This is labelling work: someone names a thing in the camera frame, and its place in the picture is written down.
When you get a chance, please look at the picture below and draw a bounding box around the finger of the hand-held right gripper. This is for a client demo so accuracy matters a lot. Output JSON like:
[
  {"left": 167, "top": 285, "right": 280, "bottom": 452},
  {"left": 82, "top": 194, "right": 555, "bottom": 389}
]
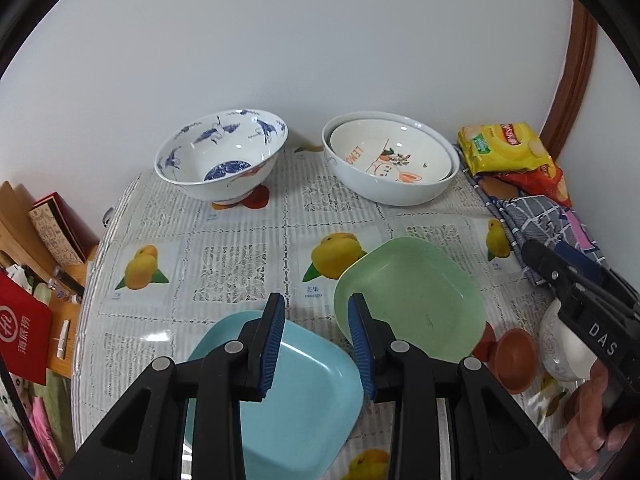
[
  {"left": 521, "top": 239, "right": 591, "bottom": 306},
  {"left": 552, "top": 244, "right": 640, "bottom": 311}
]

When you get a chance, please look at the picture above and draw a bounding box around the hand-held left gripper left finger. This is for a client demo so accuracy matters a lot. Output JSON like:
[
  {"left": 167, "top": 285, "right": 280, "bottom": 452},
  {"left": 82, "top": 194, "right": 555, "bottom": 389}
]
[{"left": 75, "top": 292, "right": 288, "bottom": 480}]

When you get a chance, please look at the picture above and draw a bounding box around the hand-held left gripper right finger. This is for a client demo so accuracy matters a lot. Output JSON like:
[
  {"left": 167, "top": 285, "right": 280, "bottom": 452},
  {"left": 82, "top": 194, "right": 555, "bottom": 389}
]
[{"left": 347, "top": 292, "right": 573, "bottom": 480}]

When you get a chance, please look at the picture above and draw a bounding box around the white patterned bowl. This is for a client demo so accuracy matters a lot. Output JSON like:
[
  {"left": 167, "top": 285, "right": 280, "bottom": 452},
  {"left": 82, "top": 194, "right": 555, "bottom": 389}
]
[{"left": 539, "top": 297, "right": 608, "bottom": 384}]

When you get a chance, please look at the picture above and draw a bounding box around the light blue square plate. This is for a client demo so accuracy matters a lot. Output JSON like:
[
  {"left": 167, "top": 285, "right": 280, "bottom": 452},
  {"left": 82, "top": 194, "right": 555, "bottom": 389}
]
[{"left": 184, "top": 310, "right": 365, "bottom": 480}]

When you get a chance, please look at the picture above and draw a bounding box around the light green square plate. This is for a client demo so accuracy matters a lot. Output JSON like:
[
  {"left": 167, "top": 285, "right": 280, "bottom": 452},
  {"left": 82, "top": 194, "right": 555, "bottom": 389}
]
[{"left": 333, "top": 236, "right": 487, "bottom": 361}]

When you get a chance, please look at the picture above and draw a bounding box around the small brown bowl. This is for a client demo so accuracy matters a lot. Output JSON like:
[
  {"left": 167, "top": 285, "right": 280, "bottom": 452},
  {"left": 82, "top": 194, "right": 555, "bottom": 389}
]
[
  {"left": 474, "top": 324, "right": 499, "bottom": 362},
  {"left": 492, "top": 328, "right": 540, "bottom": 394}
]

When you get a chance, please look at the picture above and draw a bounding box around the person's right hand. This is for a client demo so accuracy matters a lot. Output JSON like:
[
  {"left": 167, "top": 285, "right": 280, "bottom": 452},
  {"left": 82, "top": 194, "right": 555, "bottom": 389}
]
[{"left": 560, "top": 360, "right": 626, "bottom": 473}]

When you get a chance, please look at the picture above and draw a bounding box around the pink card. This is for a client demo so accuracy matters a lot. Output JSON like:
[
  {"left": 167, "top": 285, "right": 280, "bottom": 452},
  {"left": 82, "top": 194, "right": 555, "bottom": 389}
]
[{"left": 564, "top": 207, "right": 594, "bottom": 252}]

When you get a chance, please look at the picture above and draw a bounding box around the grey checked cloth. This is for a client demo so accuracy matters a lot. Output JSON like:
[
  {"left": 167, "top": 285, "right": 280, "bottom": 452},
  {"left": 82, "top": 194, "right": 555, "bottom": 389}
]
[{"left": 466, "top": 170, "right": 610, "bottom": 287}]

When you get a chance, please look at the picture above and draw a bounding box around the red orange snack bag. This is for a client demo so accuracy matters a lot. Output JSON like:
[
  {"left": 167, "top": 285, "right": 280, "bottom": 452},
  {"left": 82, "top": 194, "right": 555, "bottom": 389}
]
[{"left": 492, "top": 161, "right": 573, "bottom": 208}]

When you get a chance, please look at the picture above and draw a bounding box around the fruit print tablecloth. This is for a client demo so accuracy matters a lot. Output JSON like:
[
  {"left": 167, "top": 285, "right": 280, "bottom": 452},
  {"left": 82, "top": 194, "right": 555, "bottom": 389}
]
[{"left": 70, "top": 142, "right": 613, "bottom": 480}]

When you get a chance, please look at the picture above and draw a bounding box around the yellow snack bag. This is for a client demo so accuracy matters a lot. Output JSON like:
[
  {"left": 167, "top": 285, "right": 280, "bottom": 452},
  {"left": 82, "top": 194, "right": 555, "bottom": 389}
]
[{"left": 457, "top": 121, "right": 556, "bottom": 177}]

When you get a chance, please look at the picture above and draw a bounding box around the large white bowl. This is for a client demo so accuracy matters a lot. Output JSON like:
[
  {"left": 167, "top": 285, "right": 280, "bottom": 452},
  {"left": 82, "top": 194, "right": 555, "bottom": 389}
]
[{"left": 321, "top": 111, "right": 460, "bottom": 206}]

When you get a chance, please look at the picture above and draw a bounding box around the blue and white porcelain bowl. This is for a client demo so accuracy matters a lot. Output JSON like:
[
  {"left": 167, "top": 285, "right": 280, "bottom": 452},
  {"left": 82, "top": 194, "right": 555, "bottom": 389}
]
[{"left": 154, "top": 108, "right": 289, "bottom": 202}]

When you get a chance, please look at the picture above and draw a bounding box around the white bowl with orange print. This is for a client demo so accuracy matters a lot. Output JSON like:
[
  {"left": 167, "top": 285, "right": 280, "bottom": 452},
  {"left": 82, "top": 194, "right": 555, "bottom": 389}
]
[{"left": 328, "top": 119, "right": 455, "bottom": 184}]

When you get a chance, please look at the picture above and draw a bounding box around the wooden side table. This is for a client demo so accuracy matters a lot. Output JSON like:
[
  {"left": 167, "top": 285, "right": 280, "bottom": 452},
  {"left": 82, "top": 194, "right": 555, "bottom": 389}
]
[{"left": 44, "top": 245, "right": 101, "bottom": 377}]

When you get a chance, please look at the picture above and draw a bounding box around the black cylindrical object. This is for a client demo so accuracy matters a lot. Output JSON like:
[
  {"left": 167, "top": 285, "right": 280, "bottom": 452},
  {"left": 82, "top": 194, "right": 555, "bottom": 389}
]
[{"left": 51, "top": 266, "right": 87, "bottom": 297}]

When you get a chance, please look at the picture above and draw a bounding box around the patterned red box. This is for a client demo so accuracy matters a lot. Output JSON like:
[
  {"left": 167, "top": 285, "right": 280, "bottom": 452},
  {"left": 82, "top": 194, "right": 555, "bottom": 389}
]
[{"left": 27, "top": 192, "right": 101, "bottom": 267}]

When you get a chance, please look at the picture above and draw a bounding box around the colourful floral cloth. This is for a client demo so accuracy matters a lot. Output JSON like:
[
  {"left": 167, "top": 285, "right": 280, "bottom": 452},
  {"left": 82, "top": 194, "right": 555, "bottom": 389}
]
[{"left": 0, "top": 355, "right": 76, "bottom": 480}]

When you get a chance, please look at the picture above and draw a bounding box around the red paper bag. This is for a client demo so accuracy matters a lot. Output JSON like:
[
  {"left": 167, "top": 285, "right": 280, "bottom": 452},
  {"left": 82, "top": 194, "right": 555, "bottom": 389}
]
[{"left": 0, "top": 270, "right": 54, "bottom": 387}]

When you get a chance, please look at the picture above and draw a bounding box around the brown wooden door frame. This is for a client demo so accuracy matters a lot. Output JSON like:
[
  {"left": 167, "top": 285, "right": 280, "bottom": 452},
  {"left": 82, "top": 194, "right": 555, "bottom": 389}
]
[{"left": 537, "top": 0, "right": 599, "bottom": 167}]

